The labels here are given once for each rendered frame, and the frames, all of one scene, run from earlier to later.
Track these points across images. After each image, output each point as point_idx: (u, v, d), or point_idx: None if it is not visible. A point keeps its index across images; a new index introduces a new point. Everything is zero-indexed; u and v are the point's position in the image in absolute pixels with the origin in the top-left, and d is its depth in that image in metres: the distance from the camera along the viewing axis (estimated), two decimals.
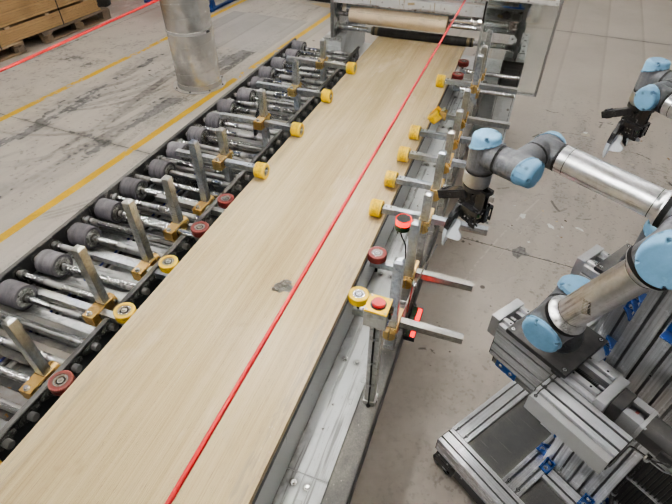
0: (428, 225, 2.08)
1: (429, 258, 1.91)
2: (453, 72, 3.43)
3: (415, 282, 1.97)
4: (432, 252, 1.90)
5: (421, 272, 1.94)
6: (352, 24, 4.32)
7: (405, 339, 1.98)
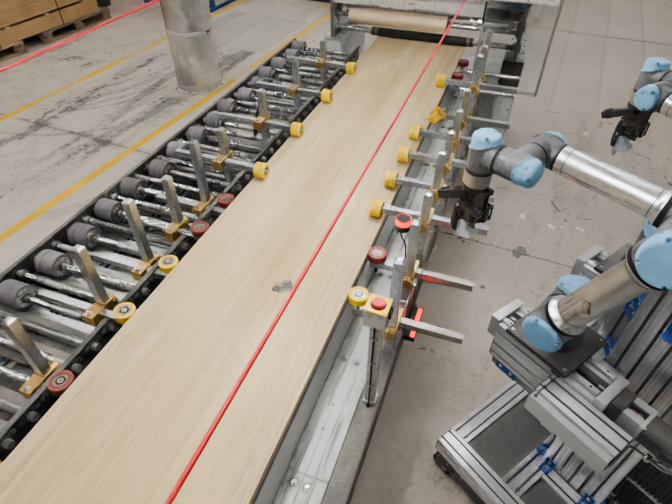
0: (428, 225, 2.08)
1: (429, 258, 1.91)
2: (453, 72, 3.43)
3: (415, 282, 1.97)
4: (433, 252, 1.90)
5: (421, 272, 1.94)
6: (352, 24, 4.32)
7: (405, 339, 1.98)
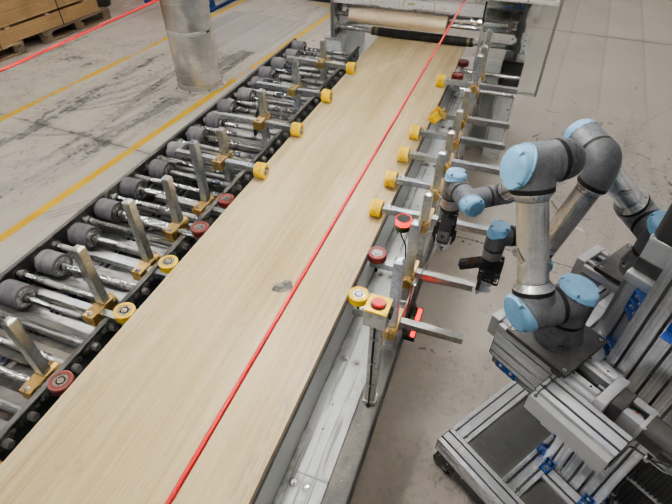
0: (428, 225, 2.08)
1: (429, 258, 1.91)
2: (453, 72, 3.43)
3: (415, 282, 1.97)
4: (433, 252, 1.90)
5: (421, 272, 1.94)
6: (352, 24, 4.32)
7: (405, 339, 1.98)
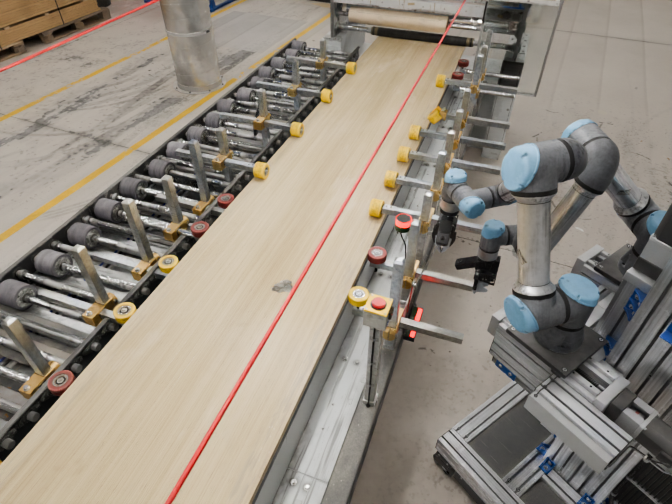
0: (428, 225, 2.08)
1: (429, 259, 1.91)
2: (453, 72, 3.43)
3: (415, 282, 1.97)
4: (433, 253, 1.89)
5: (421, 272, 1.94)
6: (352, 24, 4.32)
7: (405, 339, 1.98)
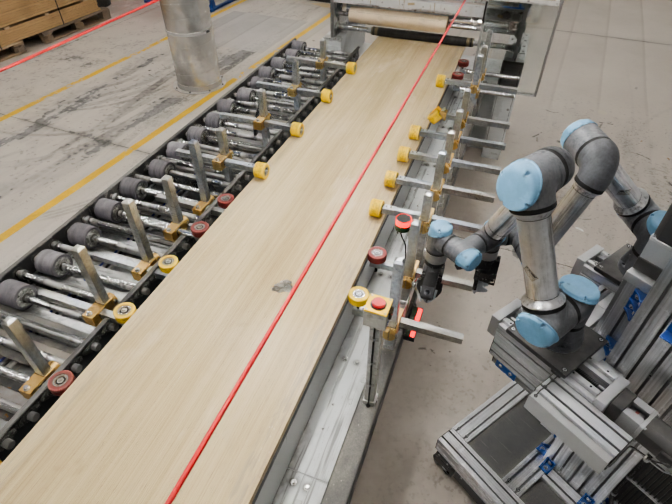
0: (428, 225, 2.08)
1: (417, 296, 1.85)
2: (453, 72, 3.43)
3: (413, 286, 1.97)
4: (419, 298, 1.82)
5: (415, 290, 1.91)
6: (352, 24, 4.32)
7: (405, 339, 1.98)
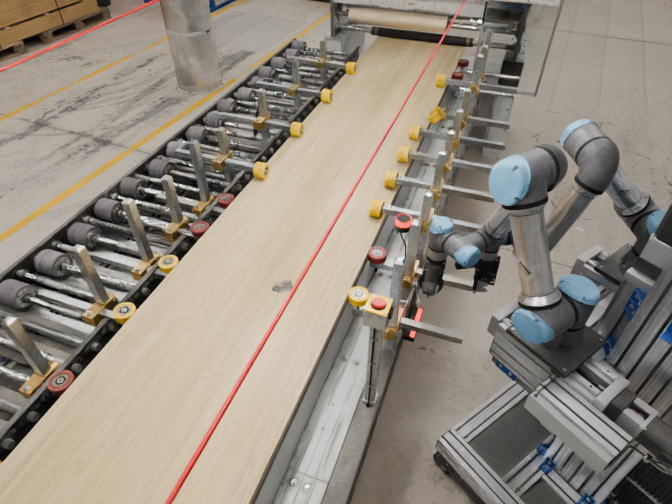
0: (428, 225, 2.08)
1: (417, 297, 1.85)
2: (453, 72, 3.43)
3: (413, 286, 1.97)
4: (419, 300, 1.82)
5: (415, 291, 1.92)
6: (352, 24, 4.32)
7: (405, 339, 1.98)
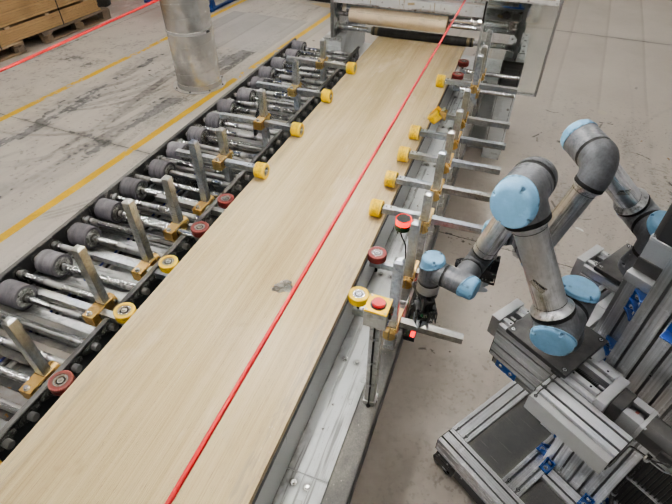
0: (428, 225, 2.08)
1: None
2: (453, 72, 3.43)
3: None
4: None
5: None
6: (352, 24, 4.32)
7: (405, 339, 1.98)
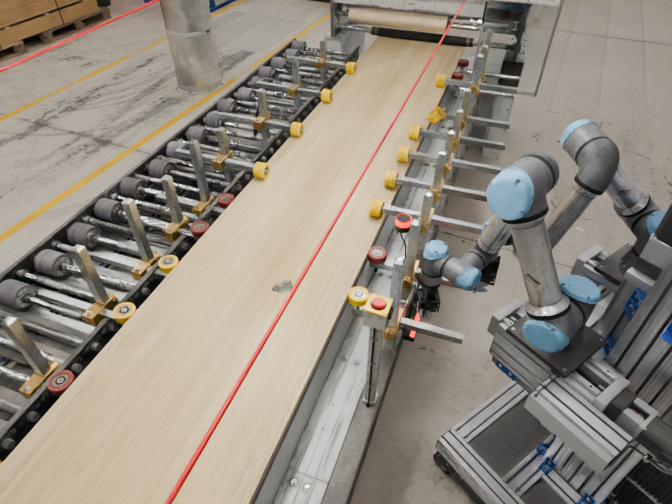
0: (428, 225, 2.08)
1: None
2: (453, 72, 3.43)
3: (413, 286, 1.97)
4: None
5: (415, 291, 1.92)
6: (352, 24, 4.32)
7: (405, 339, 1.98)
